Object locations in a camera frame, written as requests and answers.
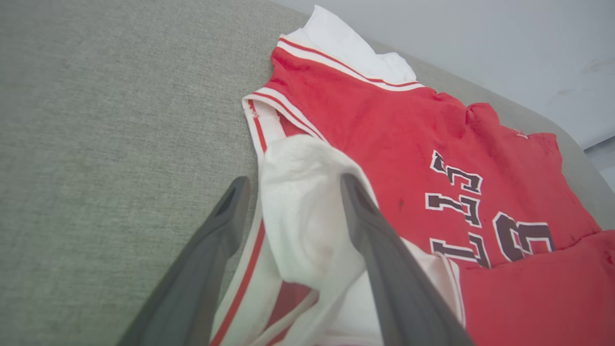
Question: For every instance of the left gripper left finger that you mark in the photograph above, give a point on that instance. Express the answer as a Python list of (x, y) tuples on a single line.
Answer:
[(192, 288)]

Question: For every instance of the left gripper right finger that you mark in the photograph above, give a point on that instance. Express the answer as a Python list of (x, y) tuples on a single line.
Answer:
[(399, 293)]

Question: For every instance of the red and white basketball jersey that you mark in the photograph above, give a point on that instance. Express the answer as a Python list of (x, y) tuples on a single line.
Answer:
[(384, 125)]

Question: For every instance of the grey fabric sofa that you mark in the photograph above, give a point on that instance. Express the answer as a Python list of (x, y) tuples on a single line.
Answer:
[(96, 144)]

